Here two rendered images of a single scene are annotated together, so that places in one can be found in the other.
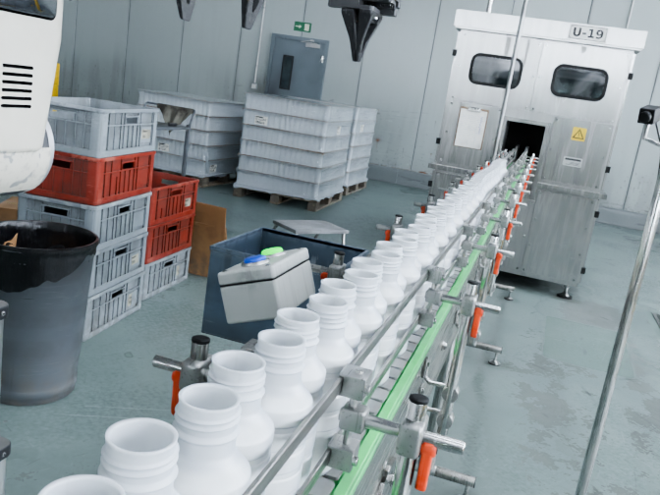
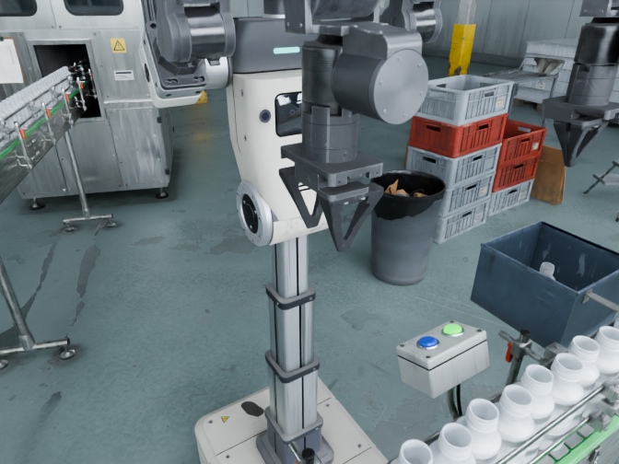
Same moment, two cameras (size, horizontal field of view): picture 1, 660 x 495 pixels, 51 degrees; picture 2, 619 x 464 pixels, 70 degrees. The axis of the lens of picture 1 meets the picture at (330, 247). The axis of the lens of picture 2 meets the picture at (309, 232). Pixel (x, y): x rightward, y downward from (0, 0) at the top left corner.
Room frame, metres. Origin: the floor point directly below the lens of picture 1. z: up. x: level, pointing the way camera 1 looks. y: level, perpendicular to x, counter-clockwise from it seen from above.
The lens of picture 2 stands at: (0.32, -0.15, 1.63)
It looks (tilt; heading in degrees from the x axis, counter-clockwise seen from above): 28 degrees down; 43
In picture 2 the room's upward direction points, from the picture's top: straight up
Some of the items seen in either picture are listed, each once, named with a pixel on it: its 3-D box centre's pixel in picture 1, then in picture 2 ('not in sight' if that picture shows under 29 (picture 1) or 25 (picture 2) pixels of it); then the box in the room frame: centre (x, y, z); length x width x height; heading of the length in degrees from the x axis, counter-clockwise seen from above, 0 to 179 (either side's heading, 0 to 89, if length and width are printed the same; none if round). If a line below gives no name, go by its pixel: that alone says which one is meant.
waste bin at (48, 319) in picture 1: (32, 311); (402, 229); (2.56, 1.12, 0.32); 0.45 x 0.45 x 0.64
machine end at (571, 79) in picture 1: (522, 153); not in sight; (6.25, -1.58, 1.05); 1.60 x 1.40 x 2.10; 164
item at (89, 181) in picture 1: (90, 169); (458, 129); (3.41, 1.24, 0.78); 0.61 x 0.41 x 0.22; 171
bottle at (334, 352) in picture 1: (315, 383); not in sight; (0.60, -0.01, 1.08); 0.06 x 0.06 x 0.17
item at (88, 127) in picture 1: (93, 125); (461, 98); (3.40, 1.24, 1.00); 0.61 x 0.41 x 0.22; 172
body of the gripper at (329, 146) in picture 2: not in sight; (330, 136); (0.66, 0.14, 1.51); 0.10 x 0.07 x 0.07; 75
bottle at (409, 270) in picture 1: (394, 295); (554, 401); (0.93, -0.10, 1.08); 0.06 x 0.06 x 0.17
